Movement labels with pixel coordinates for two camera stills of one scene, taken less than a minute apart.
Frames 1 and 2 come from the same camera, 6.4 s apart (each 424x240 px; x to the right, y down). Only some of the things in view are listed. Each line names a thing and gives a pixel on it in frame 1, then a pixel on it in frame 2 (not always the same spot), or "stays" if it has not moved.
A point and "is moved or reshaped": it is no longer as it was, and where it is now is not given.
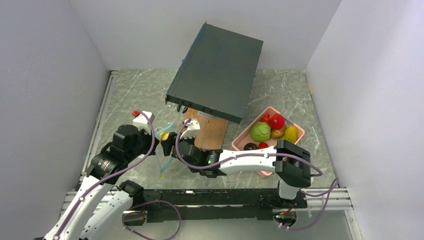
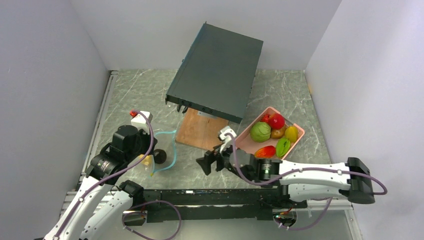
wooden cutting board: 212,130 stays
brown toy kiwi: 277,133 stays
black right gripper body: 172,142 to 226,154
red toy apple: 276,121 stays
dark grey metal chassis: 218,75 stays
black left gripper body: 145,141 stays
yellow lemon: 164,135 to 146,160
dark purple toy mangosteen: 250,146 to 159,156
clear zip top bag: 163,161 is moved or reshaped
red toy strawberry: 265,118 stays
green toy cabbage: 260,131 stays
